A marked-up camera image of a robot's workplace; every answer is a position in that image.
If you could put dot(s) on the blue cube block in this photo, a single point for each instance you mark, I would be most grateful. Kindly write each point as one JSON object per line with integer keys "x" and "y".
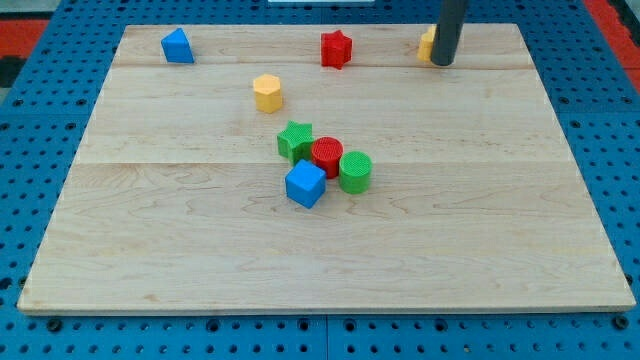
{"x": 305, "y": 183}

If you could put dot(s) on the blue triangle block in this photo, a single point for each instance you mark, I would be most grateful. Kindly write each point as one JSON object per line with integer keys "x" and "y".
{"x": 176, "y": 47}

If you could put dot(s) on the red cylinder block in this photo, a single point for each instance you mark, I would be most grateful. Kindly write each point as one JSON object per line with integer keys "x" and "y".
{"x": 326, "y": 153}

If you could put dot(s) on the green cylinder block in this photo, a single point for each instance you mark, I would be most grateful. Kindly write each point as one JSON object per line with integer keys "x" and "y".
{"x": 355, "y": 169}

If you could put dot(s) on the green star block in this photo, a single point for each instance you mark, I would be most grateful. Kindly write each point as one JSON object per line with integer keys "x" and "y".
{"x": 295, "y": 141}

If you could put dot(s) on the wooden board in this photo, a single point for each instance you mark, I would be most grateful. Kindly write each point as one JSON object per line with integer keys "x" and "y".
{"x": 175, "y": 203}

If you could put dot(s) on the yellow hexagon block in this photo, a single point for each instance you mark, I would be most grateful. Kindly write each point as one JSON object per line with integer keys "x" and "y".
{"x": 267, "y": 93}

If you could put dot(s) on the red star block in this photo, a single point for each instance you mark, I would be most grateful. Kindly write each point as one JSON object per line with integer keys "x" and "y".
{"x": 336, "y": 49}

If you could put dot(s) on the yellow block behind rod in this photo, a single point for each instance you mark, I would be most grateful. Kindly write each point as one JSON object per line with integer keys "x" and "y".
{"x": 426, "y": 44}

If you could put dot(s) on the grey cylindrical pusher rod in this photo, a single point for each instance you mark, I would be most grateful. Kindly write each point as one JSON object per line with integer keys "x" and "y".
{"x": 448, "y": 31}

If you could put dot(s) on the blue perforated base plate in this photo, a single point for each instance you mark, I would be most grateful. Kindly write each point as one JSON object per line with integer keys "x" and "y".
{"x": 44, "y": 116}

